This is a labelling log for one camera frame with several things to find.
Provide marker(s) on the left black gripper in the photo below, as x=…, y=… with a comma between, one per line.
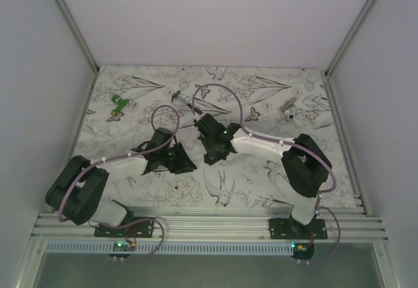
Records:
x=183, y=163

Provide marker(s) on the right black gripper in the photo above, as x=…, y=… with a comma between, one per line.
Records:
x=211, y=155

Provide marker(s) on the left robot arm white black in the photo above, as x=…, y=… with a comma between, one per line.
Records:
x=77, y=193

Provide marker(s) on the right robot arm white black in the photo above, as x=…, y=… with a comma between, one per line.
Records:
x=306, y=166

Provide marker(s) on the floral patterned table mat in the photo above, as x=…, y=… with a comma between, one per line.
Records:
x=231, y=94

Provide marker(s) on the grey metal fitting part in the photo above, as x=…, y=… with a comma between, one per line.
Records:
x=288, y=104

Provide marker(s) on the green plastic connector part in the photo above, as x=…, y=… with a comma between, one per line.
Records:
x=120, y=104

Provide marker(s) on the left small circuit board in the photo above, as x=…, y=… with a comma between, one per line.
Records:
x=122, y=250

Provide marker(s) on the small circuit board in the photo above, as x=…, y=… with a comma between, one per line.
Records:
x=122, y=250
x=303, y=252

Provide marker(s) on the right small circuit board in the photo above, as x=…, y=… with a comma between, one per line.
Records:
x=303, y=252

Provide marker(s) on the small black handled hammer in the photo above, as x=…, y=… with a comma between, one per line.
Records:
x=176, y=96

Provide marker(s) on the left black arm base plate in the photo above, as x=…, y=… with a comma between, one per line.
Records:
x=126, y=229

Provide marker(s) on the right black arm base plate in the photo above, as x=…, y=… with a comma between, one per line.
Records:
x=290, y=229

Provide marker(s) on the white slotted cable duct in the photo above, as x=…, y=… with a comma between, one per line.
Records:
x=173, y=248

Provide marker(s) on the aluminium rail front frame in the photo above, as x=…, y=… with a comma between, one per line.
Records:
x=349, y=225

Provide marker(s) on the left aluminium corner post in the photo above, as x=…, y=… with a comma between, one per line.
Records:
x=77, y=34

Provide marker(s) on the aluminium corner post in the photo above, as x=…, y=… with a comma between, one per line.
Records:
x=351, y=34
x=77, y=34

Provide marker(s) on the right aluminium corner post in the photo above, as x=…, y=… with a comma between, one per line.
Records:
x=351, y=34

